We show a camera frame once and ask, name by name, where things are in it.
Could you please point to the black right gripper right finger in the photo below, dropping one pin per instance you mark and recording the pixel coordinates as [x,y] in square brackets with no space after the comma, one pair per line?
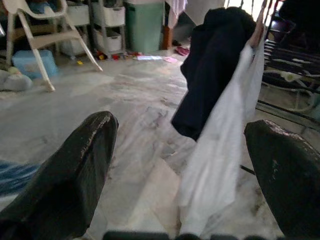
[292,180]

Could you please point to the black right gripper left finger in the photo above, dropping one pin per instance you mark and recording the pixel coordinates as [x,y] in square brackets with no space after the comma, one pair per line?
[55,190]

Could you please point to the blue plaid garment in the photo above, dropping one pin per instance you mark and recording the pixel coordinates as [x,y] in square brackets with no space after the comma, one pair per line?
[15,175]

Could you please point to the white garment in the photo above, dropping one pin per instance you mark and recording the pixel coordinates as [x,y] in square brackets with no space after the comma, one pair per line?
[215,162]

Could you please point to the grey plush toy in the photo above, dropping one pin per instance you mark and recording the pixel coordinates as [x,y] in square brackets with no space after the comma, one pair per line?
[17,82]

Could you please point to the black metal drying rack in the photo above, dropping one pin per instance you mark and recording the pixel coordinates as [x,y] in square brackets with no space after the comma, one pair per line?
[287,53]

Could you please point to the light blue plastic box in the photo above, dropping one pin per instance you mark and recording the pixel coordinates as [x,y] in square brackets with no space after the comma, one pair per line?
[25,62]

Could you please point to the dark navy garment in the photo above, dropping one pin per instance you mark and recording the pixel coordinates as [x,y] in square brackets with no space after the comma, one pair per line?
[212,75]

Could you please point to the cream baby high chair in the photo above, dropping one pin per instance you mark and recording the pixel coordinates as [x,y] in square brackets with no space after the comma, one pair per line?
[50,40]

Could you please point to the grey storage trolley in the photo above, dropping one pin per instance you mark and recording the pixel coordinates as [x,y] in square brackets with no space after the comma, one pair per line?
[110,40]

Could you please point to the white paper sheet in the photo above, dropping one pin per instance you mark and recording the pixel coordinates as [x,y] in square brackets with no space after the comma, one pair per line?
[150,57]

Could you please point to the pink slipper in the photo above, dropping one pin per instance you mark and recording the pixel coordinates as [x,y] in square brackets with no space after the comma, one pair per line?
[182,50]

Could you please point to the green bin with white top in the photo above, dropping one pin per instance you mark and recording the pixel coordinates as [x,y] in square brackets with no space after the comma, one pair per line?
[145,30]

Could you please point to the pink hanging cloth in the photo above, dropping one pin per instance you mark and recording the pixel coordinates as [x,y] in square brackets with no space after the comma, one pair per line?
[176,10]

